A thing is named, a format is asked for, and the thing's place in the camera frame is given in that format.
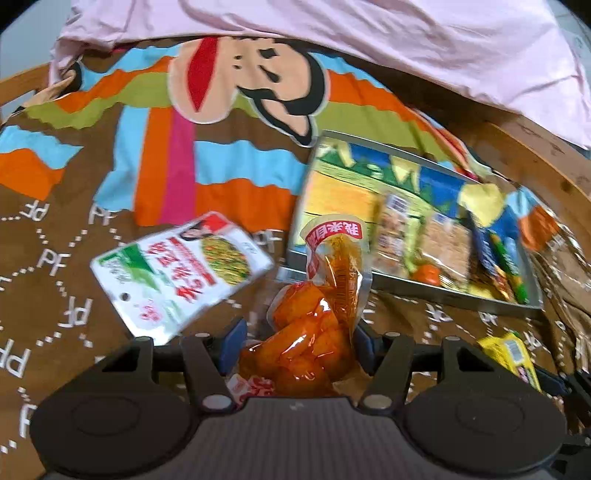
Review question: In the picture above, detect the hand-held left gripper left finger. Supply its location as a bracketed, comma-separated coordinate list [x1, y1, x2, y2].
[99, 318, 247, 411]

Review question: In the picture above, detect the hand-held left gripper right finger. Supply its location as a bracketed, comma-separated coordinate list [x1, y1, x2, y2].
[355, 323, 476, 411]

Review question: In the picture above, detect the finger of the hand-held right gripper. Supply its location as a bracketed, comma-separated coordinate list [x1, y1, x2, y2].
[531, 368, 591, 407]
[554, 431, 591, 467]

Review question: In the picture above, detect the orange spicy snack pouch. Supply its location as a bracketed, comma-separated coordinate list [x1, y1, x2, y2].
[225, 215, 372, 407]

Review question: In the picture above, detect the yellow snack packet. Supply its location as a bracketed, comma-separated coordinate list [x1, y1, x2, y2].
[477, 331, 542, 393]

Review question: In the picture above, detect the white and green snack pouch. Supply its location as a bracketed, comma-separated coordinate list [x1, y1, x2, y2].
[90, 211, 274, 347]

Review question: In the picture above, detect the puffed rice bar packet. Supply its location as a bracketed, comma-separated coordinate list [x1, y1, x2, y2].
[413, 215, 474, 283]

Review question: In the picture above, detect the green sausage stick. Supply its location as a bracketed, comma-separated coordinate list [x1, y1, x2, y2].
[489, 231, 530, 305]

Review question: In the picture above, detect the blue snack packet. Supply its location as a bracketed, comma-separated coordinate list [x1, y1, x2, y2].
[470, 215, 502, 280]

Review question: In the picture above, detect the metal tray with drawing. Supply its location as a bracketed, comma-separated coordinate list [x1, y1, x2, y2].
[276, 130, 544, 311]

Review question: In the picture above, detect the small orange fruit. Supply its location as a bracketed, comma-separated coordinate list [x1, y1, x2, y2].
[412, 263, 440, 288]

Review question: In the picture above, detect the clear nut bar packet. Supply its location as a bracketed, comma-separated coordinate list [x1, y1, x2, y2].
[376, 193, 419, 271]

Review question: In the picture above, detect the brown printed blanket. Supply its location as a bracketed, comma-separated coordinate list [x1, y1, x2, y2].
[0, 37, 591, 480]

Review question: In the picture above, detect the pink quilt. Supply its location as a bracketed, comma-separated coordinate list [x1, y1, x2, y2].
[48, 0, 591, 149]

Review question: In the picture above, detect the wooden bed frame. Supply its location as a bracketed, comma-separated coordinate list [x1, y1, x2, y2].
[0, 65, 591, 222]

